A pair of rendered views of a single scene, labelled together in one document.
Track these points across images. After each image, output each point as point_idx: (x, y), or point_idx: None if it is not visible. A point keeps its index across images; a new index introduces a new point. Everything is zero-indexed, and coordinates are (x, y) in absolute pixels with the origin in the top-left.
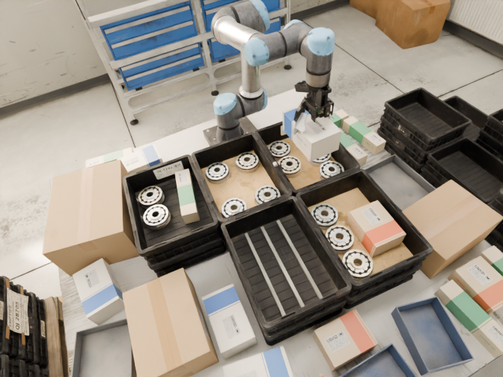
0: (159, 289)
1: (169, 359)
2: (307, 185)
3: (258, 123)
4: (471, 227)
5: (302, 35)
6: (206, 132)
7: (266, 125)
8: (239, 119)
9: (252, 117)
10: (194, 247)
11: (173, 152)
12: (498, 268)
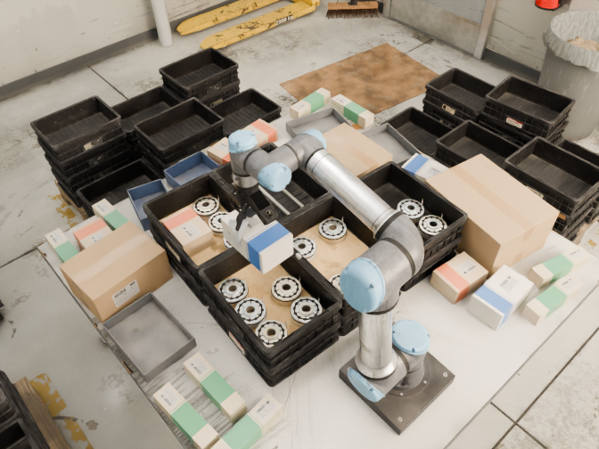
0: (364, 161)
1: (332, 134)
2: (260, 276)
3: (372, 429)
4: (95, 251)
5: (263, 151)
6: (446, 370)
7: (356, 428)
8: (405, 416)
9: (390, 445)
10: None
11: (480, 339)
12: (77, 251)
